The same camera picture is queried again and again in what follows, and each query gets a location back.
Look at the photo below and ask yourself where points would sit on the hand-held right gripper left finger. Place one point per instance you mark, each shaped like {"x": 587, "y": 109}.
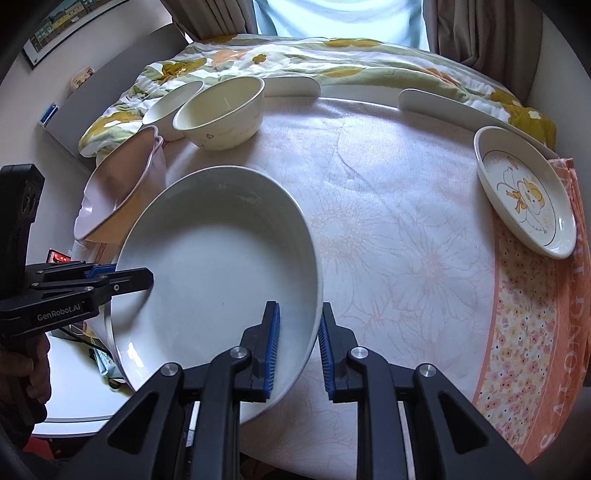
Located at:
{"x": 272, "y": 344}

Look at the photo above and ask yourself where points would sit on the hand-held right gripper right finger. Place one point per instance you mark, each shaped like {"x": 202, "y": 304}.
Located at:
{"x": 325, "y": 353}

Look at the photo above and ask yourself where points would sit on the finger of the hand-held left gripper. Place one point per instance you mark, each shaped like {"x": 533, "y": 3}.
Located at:
{"x": 99, "y": 270}
{"x": 129, "y": 281}

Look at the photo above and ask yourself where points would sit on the large white plate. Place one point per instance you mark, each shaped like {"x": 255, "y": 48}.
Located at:
{"x": 207, "y": 258}

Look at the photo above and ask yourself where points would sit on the pink bowl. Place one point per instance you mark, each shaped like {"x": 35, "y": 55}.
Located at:
{"x": 124, "y": 184}

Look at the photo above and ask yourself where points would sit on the small white bowl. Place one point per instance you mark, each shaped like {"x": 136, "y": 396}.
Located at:
{"x": 168, "y": 108}

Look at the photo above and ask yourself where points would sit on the cream bowl with heart print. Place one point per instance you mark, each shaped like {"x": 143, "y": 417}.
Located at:
{"x": 221, "y": 108}

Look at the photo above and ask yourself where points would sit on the cream plate with cartoon print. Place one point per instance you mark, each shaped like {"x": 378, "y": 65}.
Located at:
{"x": 521, "y": 194}

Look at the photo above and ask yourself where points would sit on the person's left hand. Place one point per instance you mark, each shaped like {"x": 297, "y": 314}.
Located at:
{"x": 34, "y": 369}

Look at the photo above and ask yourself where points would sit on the red packet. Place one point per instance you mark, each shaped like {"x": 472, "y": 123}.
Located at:
{"x": 57, "y": 256}

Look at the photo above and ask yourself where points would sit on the teal packet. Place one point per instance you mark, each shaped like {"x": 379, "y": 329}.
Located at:
{"x": 105, "y": 367}

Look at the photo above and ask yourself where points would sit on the white side table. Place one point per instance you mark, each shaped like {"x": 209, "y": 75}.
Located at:
{"x": 74, "y": 392}

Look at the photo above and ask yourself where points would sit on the floral pink tablecloth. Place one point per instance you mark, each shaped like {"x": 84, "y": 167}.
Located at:
{"x": 392, "y": 230}

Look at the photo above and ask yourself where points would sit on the small blue box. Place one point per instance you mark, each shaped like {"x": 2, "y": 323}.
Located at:
{"x": 49, "y": 114}

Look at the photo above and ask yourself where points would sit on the grey headboard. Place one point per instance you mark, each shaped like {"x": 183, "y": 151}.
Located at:
{"x": 101, "y": 87}

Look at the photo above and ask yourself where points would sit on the small beige box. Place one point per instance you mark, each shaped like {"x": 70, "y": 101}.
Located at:
{"x": 82, "y": 77}

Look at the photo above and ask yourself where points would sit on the beige curtain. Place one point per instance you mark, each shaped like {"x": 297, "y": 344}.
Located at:
{"x": 480, "y": 32}
{"x": 207, "y": 18}

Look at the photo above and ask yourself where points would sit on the green yellow floral blanket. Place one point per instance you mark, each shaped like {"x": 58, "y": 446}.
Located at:
{"x": 323, "y": 57}

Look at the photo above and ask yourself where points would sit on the light blue sheer curtain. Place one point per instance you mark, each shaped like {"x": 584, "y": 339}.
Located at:
{"x": 341, "y": 21}

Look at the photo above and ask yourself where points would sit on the framed wall picture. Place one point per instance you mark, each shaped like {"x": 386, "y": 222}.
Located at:
{"x": 60, "y": 25}

